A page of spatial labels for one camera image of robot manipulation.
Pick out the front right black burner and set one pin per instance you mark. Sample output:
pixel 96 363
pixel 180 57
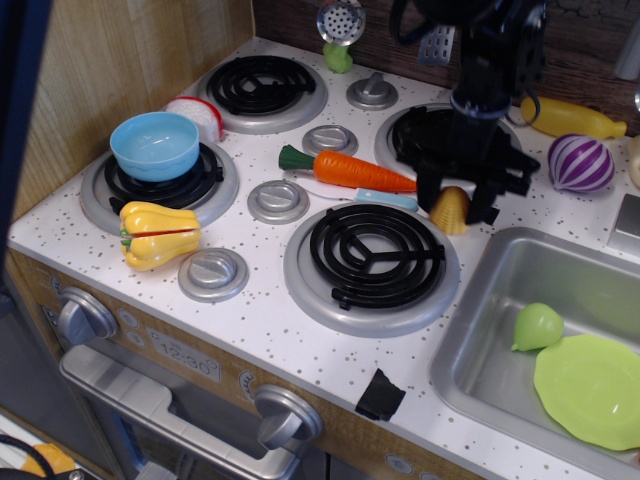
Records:
pixel 371 270

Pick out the silver sink basin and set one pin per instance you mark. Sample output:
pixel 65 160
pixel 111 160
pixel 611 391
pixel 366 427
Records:
pixel 475 370

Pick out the hanging silver spatula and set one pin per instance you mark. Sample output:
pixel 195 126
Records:
pixel 436 46

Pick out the cream toy at right edge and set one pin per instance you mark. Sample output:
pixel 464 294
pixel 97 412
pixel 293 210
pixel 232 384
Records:
pixel 634 160

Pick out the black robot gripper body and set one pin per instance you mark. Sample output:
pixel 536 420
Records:
pixel 457 148

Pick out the yellow toy corn piece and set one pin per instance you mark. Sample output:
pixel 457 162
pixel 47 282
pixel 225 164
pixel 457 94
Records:
pixel 450 211

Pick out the purple white toy onion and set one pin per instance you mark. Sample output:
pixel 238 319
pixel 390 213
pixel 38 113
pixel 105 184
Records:
pixel 579 163

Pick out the green toy vegetable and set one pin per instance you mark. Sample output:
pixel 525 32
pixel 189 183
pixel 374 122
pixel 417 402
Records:
pixel 337 58

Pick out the green toy pear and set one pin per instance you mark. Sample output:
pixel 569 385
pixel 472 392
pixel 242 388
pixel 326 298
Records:
pixel 537 326

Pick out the yellow toy squash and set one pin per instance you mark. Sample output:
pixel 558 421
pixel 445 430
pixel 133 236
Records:
pixel 557 118

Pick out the green plastic plate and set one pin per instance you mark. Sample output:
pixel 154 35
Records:
pixel 590 386

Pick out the front silver stove knob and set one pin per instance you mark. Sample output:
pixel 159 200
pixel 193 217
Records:
pixel 213 275

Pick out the black tape near sink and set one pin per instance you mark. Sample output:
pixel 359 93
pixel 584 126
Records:
pixel 491 216

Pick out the centre silver stove knob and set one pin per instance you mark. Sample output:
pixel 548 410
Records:
pixel 278 202

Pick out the back silver stove knob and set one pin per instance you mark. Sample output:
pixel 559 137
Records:
pixel 372 94

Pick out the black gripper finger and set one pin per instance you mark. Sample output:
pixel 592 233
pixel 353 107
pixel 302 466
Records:
pixel 428 183
pixel 484 197

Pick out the left oven dial knob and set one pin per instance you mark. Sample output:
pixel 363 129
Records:
pixel 84 318

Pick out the silver faucet pipe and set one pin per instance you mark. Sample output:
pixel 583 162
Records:
pixel 627 64

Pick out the back left black burner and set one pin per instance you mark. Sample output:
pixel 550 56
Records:
pixel 264 94

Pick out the yellow toy bell pepper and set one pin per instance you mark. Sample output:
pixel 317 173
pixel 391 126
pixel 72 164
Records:
pixel 153 235

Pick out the hanging silver skimmer ladle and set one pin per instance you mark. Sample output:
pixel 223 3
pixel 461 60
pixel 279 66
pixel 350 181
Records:
pixel 341 23

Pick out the oven dial knob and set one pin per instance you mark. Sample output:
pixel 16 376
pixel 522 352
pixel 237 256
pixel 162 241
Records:
pixel 285 416
pixel 84 318

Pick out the black burner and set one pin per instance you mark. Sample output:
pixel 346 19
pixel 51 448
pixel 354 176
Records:
pixel 371 270
pixel 385 152
pixel 264 94
pixel 208 189

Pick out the silver stove knob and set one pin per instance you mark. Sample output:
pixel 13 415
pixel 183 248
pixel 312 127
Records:
pixel 213 275
pixel 372 94
pixel 278 202

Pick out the silver oven door handle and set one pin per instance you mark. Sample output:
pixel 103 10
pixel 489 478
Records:
pixel 155 441

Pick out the orange toy carrot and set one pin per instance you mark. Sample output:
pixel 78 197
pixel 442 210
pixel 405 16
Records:
pixel 339 169

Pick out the upper middle silver knob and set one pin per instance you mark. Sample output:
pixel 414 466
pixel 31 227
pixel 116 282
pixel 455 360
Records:
pixel 333 138

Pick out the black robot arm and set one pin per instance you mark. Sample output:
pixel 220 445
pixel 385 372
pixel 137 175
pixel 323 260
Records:
pixel 501 58

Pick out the black tape front edge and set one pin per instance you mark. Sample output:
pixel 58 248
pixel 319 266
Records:
pixel 381 398

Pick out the light blue plastic bowl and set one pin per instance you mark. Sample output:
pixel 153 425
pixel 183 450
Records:
pixel 156 146

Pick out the blue handled toy knife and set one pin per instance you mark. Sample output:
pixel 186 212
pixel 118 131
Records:
pixel 334 192

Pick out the red white toy radish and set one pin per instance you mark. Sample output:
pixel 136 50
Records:
pixel 205 116

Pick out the back right black burner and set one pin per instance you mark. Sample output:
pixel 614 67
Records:
pixel 385 152

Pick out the right oven dial knob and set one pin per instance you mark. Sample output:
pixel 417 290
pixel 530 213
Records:
pixel 285 416

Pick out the front left black burner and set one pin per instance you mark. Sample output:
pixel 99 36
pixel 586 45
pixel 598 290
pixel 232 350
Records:
pixel 208 189

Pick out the orange toy on floor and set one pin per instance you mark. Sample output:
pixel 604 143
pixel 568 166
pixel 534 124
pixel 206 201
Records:
pixel 59 461

